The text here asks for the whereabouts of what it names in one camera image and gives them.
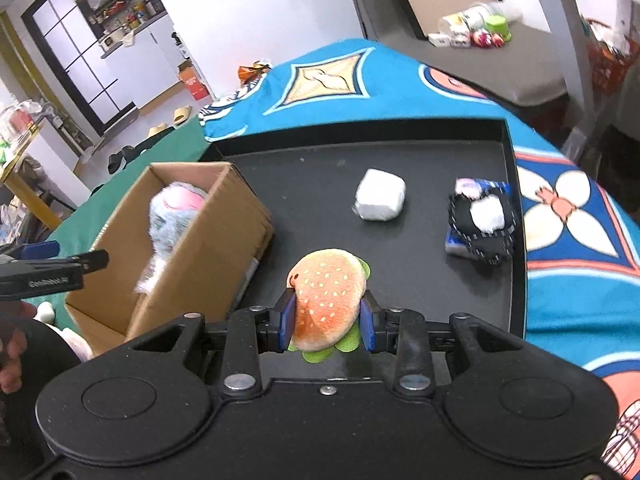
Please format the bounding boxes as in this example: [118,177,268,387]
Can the blue tissue packet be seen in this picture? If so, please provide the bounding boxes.
[444,177,513,258]

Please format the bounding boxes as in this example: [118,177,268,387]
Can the white plush cube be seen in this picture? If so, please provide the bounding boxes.
[354,168,406,222]

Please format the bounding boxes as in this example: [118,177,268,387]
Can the grey pink plush toy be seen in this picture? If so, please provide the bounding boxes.
[148,183,208,261]

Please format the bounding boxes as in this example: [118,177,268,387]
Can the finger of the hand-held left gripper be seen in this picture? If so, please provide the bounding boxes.
[0,249,110,277]
[12,240,61,260]

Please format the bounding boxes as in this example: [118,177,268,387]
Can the cardboard box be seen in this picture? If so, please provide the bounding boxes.
[65,161,276,358]

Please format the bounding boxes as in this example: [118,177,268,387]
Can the person's left hand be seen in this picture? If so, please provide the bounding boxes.
[0,327,28,395]

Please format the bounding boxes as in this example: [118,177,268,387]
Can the white frame desk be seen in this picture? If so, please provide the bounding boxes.
[520,0,640,161]

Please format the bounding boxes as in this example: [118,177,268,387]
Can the grey mat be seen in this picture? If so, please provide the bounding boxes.
[345,0,568,106]

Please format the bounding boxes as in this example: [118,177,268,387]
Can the yellow table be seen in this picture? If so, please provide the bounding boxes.
[0,105,66,231]

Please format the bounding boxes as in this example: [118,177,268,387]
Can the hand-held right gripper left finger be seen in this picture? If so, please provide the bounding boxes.
[120,287,300,396]

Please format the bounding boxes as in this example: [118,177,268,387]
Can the white towel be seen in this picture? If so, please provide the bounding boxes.
[35,302,96,361]

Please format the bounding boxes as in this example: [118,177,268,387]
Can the blue printed blanket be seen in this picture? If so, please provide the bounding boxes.
[200,37,640,478]

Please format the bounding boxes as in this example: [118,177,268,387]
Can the orange gift bag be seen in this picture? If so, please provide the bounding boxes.
[237,60,273,86]

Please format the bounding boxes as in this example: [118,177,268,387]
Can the red basket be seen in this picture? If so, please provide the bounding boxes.
[585,20,636,96]

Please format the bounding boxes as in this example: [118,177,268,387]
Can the green cup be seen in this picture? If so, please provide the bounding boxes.
[485,16,513,43]

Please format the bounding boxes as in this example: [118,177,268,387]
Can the red round toy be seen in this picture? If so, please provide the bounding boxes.
[472,30,506,50]

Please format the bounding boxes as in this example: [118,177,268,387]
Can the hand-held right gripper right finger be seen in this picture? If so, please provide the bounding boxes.
[359,291,531,397]

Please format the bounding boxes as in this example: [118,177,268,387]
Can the black framed glass door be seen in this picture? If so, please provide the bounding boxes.
[22,0,138,133]

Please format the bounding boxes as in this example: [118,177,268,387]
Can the black tray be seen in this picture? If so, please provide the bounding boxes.
[202,119,528,356]

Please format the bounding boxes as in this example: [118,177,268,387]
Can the black white fluffy pouch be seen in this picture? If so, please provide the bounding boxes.
[446,187,518,267]

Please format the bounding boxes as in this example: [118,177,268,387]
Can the orange carton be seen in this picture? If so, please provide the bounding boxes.
[177,60,208,101]

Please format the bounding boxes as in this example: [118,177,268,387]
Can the white kitchen cabinet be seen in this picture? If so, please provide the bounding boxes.
[52,0,201,111]

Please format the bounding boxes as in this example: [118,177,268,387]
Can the burger plush toy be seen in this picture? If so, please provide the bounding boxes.
[286,249,372,365]

